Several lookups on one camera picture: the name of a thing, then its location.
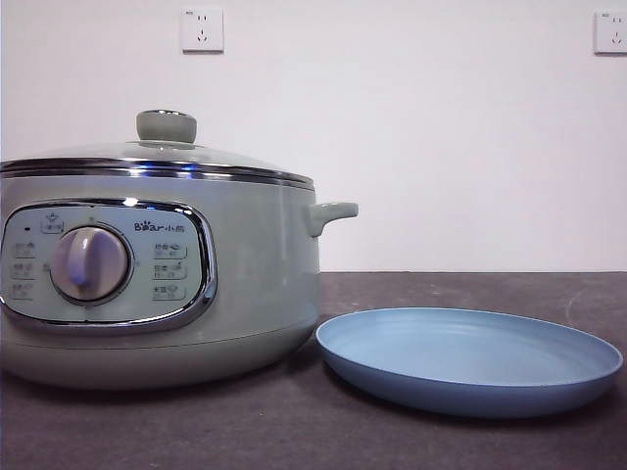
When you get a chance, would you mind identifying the glass lid with green knob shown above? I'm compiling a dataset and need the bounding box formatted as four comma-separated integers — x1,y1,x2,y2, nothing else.
0,109,315,190

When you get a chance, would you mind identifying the white wall socket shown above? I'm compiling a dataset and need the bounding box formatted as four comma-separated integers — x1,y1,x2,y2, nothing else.
593,9,627,56
181,6,225,54

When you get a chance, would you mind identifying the pale green electric steamer pot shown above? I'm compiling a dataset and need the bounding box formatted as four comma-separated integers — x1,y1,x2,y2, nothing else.
0,168,360,391

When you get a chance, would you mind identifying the blue round plate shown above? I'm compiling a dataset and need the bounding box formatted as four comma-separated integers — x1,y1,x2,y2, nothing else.
314,306,626,420

